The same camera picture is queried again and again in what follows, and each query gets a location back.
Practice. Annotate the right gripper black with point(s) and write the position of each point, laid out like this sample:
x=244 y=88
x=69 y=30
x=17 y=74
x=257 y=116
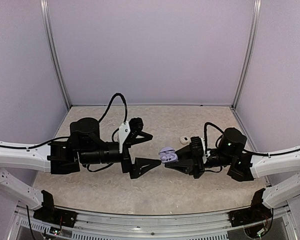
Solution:
x=195 y=166

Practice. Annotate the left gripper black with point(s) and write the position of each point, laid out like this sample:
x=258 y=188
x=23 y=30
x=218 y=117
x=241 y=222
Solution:
x=135 y=169

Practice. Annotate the purple round charging case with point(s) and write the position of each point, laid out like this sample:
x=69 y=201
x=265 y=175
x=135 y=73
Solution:
x=168 y=155

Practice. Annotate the cream earbud charging case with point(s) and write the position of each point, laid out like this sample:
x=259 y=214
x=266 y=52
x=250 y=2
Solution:
x=184 y=140

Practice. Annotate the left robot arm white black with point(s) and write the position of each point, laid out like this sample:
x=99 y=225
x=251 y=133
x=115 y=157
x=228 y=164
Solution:
x=66 y=155

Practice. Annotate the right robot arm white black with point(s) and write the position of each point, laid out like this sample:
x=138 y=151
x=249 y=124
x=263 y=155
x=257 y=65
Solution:
x=244 y=166

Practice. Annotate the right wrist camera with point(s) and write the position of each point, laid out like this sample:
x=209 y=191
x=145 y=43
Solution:
x=198 y=146

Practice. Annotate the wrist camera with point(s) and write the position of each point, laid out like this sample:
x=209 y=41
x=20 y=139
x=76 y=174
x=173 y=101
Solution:
x=198 y=146
x=128 y=133

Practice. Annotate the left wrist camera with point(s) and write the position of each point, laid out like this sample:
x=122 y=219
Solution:
x=128 y=133

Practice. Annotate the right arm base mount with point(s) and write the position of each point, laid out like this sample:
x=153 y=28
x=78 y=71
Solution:
x=254 y=213

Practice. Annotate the front aluminium rail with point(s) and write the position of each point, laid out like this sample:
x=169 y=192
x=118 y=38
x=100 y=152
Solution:
x=92 y=225

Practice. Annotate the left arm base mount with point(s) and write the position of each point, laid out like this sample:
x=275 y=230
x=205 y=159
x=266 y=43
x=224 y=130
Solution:
x=50 y=214

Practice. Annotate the right aluminium frame post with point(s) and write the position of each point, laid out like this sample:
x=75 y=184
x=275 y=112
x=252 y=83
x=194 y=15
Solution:
x=248 y=53

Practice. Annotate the aluminium frame post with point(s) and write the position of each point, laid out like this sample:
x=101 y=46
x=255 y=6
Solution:
x=44 y=6
x=248 y=53

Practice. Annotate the left aluminium frame post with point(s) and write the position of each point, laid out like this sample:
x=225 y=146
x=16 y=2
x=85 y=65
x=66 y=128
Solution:
x=44 y=6

